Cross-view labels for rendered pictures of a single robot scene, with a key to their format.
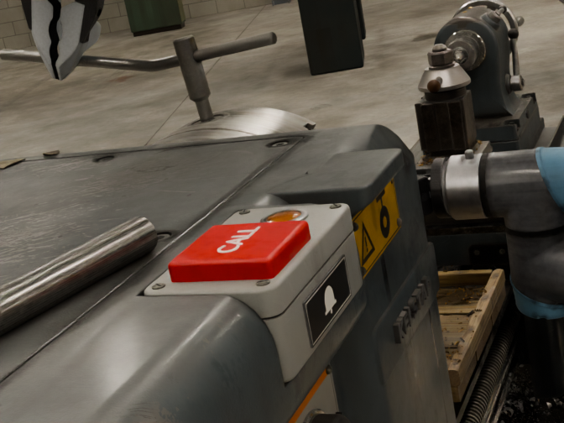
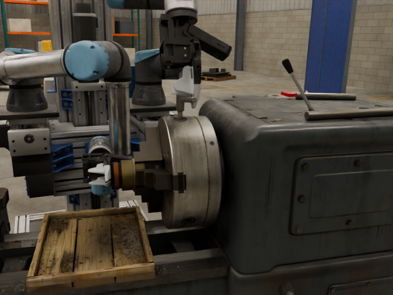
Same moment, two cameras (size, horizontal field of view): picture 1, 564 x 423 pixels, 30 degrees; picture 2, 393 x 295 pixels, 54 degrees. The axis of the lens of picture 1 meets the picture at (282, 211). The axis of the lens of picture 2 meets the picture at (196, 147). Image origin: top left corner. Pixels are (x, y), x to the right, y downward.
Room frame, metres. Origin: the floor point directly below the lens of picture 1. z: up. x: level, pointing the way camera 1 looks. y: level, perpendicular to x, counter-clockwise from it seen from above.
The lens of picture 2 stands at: (1.66, 0.89, 1.45)
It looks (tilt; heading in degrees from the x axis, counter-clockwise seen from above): 16 degrees down; 231
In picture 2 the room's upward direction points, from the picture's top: 1 degrees clockwise
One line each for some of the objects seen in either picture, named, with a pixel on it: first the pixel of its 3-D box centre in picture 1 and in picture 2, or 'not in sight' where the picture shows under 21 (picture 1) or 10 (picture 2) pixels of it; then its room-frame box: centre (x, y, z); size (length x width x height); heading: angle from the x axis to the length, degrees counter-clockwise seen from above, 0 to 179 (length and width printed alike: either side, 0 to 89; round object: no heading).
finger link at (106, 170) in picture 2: not in sight; (99, 171); (1.25, -0.05, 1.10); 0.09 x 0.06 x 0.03; 66
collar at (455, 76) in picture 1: (443, 76); not in sight; (1.57, -0.28, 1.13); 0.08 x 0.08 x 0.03
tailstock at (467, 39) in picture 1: (475, 78); not in sight; (2.14, -0.44, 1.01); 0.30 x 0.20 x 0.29; 156
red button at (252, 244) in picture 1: (242, 257); (292, 95); (0.54, 0.03, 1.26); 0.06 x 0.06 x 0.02; 66
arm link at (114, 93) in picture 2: not in sight; (119, 111); (1.02, -0.35, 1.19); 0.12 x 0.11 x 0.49; 121
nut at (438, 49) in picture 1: (440, 54); not in sight; (1.57, -0.28, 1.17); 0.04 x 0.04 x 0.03
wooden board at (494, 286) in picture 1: (348, 331); (93, 242); (1.27, -0.06, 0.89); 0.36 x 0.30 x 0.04; 66
